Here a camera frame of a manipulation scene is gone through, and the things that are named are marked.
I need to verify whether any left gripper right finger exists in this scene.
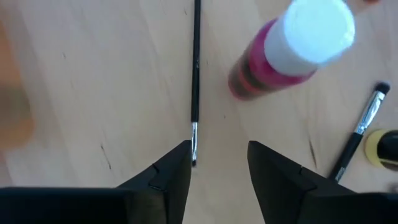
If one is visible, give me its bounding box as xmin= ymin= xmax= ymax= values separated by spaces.
xmin=248 ymin=140 xmax=355 ymax=224

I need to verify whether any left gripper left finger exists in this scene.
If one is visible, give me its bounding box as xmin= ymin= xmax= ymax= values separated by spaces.
xmin=117 ymin=139 xmax=193 ymax=224

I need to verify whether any yellow paint bottle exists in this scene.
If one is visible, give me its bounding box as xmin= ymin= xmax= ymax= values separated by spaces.
xmin=364 ymin=129 xmax=398 ymax=170

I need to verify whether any black paint brush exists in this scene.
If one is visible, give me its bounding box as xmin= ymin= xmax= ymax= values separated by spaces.
xmin=190 ymin=0 xmax=202 ymax=167
xmin=328 ymin=81 xmax=391 ymax=184

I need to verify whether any magenta paint bottle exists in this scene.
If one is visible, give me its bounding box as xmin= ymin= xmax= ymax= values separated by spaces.
xmin=228 ymin=0 xmax=356 ymax=101

